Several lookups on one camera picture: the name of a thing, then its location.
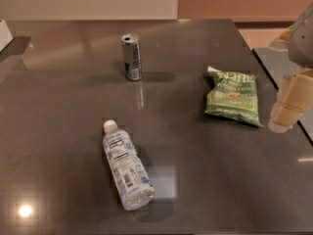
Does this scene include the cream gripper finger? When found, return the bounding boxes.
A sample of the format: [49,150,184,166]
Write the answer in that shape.
[271,69,313,127]
[269,26,292,50]

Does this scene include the green chips bag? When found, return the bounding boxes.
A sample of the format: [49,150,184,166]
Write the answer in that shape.
[205,67,261,126]

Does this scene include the white box at table edge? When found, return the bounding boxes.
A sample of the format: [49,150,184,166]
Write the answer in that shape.
[0,20,13,52]

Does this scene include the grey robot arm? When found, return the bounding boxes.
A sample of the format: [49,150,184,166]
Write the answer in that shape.
[268,3,313,133]

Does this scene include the silver blue drink can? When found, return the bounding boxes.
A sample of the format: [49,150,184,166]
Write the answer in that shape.
[121,33,142,81]

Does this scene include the blue label plastic water bottle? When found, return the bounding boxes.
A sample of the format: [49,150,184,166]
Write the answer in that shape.
[103,120,155,211]

